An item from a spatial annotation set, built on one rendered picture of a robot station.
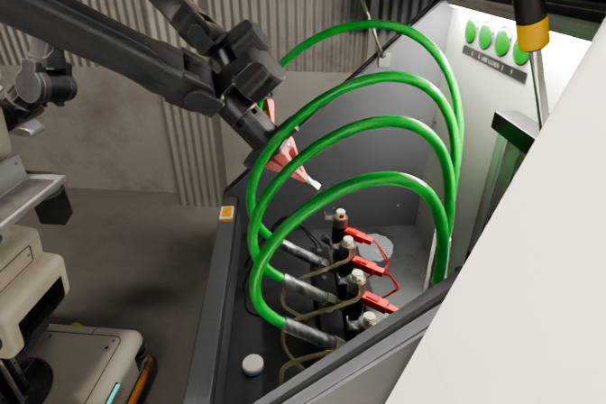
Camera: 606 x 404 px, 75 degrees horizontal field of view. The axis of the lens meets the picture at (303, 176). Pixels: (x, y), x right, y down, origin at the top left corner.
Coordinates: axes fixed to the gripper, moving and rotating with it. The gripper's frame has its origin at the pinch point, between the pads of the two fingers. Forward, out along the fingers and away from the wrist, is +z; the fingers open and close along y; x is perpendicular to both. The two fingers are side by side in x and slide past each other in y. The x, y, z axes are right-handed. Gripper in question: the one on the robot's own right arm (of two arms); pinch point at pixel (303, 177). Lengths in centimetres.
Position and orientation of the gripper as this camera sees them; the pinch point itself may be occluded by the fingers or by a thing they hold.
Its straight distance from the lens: 68.9
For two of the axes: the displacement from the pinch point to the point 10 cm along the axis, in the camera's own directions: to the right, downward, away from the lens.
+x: 2.0, -4.7, 8.6
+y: 7.1, -5.4, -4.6
